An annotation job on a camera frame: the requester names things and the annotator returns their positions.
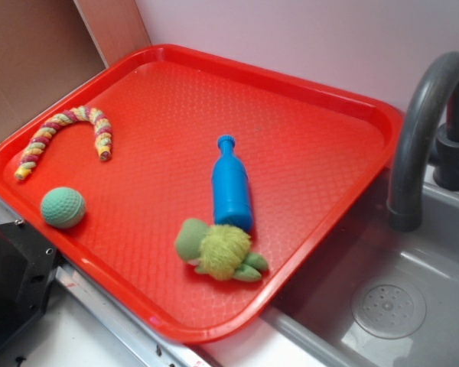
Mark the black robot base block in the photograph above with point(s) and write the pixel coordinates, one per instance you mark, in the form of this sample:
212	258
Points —
28	263

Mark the blue plastic bottle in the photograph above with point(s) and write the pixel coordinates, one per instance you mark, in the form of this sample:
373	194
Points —
230	187

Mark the red plastic tray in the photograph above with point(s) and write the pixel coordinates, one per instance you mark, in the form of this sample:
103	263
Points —
309	150

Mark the green plush toy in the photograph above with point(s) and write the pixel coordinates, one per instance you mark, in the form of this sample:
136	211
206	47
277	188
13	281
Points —
223	252

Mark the green dimpled ball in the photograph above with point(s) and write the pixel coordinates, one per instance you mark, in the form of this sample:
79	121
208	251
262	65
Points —
63	208

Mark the grey plastic sink basin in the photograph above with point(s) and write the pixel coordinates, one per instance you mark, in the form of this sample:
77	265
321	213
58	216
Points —
313	309

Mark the round sink drain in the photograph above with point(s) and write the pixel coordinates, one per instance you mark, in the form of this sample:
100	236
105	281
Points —
388	308

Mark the grey curved faucet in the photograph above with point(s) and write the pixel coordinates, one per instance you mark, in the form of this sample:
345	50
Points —
429	135

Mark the brown cardboard panel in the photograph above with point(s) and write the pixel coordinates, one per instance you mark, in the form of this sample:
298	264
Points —
49	48

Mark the multicolour twisted rope toy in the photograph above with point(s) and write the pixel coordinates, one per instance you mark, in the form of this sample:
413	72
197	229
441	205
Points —
41	139

